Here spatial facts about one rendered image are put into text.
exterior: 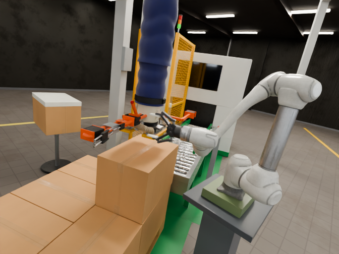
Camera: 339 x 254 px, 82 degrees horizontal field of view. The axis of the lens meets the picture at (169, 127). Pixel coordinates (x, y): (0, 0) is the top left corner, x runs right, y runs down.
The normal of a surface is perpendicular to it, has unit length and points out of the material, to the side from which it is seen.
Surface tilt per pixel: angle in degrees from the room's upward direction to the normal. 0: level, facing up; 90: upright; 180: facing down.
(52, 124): 90
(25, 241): 0
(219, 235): 90
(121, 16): 90
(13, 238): 0
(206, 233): 90
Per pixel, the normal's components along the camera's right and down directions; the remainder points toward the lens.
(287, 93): -0.89, 0.00
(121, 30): -0.33, 0.22
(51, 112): 0.70, 0.30
